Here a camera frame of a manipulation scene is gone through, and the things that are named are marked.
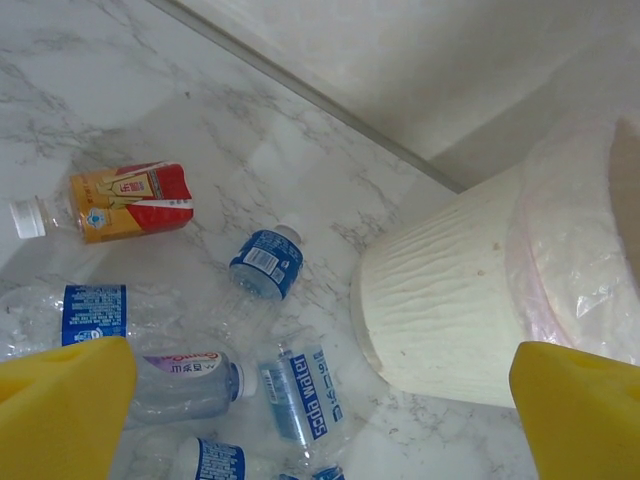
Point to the cream ribbed waste bin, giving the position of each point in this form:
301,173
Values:
440,300

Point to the red gold label bottle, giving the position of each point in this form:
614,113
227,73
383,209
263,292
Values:
135,205

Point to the crumpled blue label bottle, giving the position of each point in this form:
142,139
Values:
95,312

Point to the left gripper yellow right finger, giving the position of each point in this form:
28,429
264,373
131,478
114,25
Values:
585,425

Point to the aluminium frame rail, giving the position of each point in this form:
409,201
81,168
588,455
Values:
300,86

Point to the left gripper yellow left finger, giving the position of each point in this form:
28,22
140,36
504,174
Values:
60,420

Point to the soda water plastic bottle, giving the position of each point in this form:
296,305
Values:
300,395

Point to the white cap blue label bottle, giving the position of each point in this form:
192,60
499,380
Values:
265,260

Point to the purple label clear bottle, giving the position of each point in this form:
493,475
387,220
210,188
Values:
185,385

